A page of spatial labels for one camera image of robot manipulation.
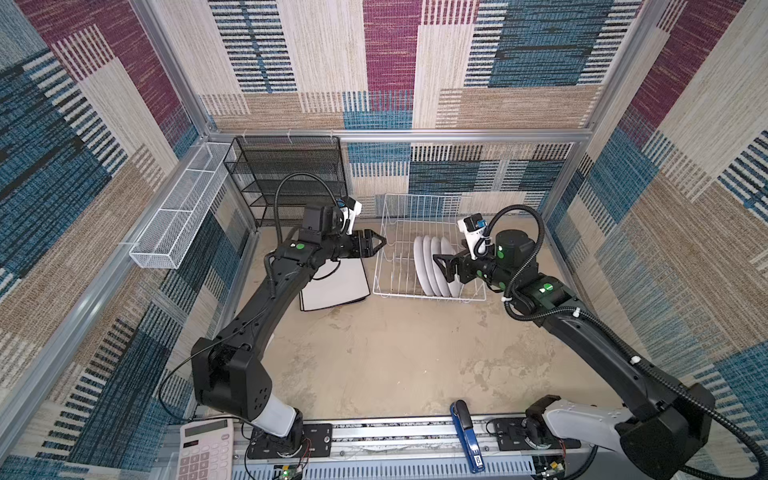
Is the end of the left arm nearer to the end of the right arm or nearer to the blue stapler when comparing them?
the end of the right arm

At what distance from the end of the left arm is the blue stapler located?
45 cm

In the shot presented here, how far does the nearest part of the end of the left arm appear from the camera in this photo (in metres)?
0.69

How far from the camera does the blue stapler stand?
694 millimetres

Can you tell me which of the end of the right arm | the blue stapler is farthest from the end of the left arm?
the blue stapler
